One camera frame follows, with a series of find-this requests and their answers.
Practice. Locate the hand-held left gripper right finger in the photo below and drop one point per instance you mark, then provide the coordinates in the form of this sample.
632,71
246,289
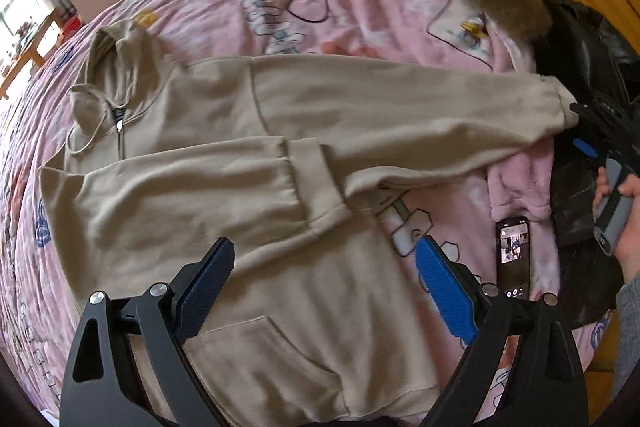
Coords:
445,292

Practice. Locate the person's right hand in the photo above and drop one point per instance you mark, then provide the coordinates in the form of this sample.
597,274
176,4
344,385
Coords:
631,232

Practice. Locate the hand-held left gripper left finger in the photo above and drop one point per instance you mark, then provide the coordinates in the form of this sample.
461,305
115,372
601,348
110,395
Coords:
212,287

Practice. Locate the red box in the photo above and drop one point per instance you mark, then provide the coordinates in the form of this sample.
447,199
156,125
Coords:
73,24

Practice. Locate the pink fleece garment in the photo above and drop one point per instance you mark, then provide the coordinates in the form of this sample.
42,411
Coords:
520,187

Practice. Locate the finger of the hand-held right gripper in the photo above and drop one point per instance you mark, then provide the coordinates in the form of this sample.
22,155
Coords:
585,148
595,113

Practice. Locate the black jacket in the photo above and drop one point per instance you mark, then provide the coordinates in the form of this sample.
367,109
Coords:
575,47

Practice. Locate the wooden desk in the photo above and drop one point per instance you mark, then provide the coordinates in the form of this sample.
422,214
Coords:
30,52

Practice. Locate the black smartphone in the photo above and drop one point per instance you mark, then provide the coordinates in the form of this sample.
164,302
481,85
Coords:
515,277

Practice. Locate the person's right forearm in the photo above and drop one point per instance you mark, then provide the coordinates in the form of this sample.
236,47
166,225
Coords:
630,332

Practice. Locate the beige zip hoodie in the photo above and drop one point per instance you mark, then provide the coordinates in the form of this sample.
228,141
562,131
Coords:
250,117

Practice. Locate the pink printed blanket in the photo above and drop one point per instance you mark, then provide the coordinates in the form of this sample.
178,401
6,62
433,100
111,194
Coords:
200,7

